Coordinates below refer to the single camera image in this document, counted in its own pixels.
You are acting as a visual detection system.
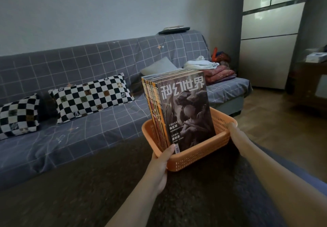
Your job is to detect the person's right hand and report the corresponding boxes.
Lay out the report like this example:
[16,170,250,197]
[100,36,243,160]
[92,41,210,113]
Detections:
[226,122,253,156]

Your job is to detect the person's left hand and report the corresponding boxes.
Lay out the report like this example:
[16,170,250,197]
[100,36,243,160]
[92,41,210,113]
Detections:
[147,143,177,196]

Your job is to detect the orange plastic basket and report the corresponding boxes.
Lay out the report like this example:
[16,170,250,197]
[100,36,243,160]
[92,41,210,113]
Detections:
[142,106,238,172]

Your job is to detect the dark landscape cover magazine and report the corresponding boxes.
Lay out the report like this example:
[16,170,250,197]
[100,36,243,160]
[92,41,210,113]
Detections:
[156,70,216,153]

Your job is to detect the thick stack of collected magazines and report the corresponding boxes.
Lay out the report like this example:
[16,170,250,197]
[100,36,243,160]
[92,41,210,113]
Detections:
[141,68,184,151]

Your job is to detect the person's right forearm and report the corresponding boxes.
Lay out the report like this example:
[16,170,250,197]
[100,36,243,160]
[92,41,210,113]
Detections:
[237,138,327,227]

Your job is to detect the person's left forearm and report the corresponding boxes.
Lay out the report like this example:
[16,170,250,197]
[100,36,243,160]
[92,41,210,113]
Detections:
[105,178,167,227]

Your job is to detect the dark red folded blanket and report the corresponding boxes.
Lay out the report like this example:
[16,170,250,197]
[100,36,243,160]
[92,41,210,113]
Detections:
[202,65,237,85]

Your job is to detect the dark stone table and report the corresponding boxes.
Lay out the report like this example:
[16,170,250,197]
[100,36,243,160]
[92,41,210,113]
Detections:
[0,132,327,227]

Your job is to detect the white folded cloth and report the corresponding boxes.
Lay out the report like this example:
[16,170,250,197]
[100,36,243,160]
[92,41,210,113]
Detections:
[183,56,220,70]

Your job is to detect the orange red fabric item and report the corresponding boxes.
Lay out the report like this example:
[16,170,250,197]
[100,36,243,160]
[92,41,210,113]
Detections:
[211,47,232,64]

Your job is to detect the dark wooden side table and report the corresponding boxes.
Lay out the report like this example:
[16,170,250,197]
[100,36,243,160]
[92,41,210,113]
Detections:
[286,60,327,112]

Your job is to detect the black white checkered pillow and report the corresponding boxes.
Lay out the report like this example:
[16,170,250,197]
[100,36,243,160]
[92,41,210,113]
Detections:
[0,94,41,140]
[48,73,135,124]

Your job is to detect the plain grey cushion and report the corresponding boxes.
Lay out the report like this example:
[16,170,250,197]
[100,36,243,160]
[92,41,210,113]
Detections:
[140,56,179,76]

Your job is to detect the white flat box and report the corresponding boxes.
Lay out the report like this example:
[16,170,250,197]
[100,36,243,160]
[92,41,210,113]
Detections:
[305,52,327,64]

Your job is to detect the black flat tray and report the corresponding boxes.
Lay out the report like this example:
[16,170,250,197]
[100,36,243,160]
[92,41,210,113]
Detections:
[158,25,191,35]

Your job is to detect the grey plaid covered sofa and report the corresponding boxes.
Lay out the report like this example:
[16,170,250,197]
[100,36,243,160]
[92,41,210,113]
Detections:
[0,30,253,192]

